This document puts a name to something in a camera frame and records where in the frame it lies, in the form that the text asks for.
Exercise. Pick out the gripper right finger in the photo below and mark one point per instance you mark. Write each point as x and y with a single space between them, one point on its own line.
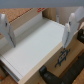
67 36

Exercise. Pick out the white cabinet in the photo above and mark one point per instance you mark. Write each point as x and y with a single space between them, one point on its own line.
35 46

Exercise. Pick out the wooden drawer box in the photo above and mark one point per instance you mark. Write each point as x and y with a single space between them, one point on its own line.
72 65

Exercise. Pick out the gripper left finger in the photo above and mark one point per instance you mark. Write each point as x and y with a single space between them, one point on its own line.
9 33

